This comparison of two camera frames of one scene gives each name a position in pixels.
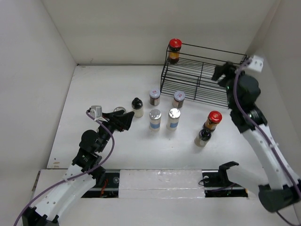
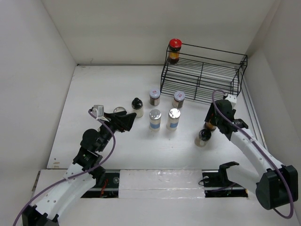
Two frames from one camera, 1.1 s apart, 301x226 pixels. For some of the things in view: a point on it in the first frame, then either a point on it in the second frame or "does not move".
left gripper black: [119, 120] does not move
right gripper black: [227, 68] -> [211, 111]
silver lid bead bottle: [174, 115] does not move
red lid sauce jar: [174, 46] does not move
